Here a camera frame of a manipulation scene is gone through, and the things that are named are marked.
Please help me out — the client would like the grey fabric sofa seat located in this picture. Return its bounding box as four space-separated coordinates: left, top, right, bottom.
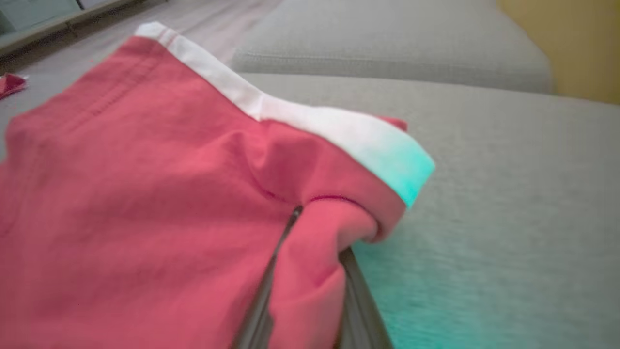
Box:
0 68 620 349

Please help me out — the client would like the grey sofa back cushion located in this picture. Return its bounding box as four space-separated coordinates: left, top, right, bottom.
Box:
232 0 555 95

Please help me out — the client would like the mustard yellow cushion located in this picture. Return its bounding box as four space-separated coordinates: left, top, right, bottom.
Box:
496 0 620 105

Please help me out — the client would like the red garment with white trim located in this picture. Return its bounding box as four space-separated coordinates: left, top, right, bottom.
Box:
0 73 28 100

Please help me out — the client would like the grey low cabinet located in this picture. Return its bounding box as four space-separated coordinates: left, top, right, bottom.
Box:
0 0 168 56

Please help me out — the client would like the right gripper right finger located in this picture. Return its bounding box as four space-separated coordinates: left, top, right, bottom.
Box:
337 247 394 349

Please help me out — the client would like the red basketball jersey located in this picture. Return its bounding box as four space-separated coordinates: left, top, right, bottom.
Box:
0 22 436 349

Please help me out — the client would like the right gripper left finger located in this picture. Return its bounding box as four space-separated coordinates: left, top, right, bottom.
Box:
232 206 304 349

